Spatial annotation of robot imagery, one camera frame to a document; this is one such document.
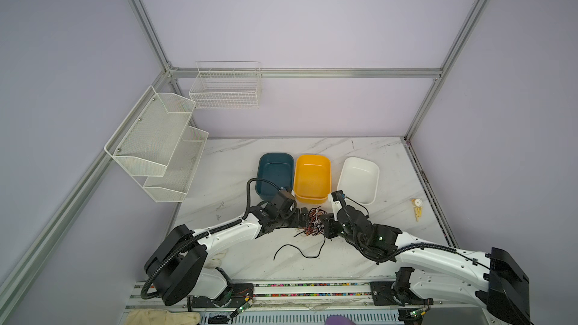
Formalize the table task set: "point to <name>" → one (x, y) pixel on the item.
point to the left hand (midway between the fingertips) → (300, 219)
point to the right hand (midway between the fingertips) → (317, 218)
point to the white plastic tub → (359, 178)
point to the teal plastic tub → (277, 168)
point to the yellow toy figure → (418, 204)
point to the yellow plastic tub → (312, 178)
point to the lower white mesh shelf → (174, 185)
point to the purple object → (338, 320)
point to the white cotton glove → (215, 261)
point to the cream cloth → (159, 317)
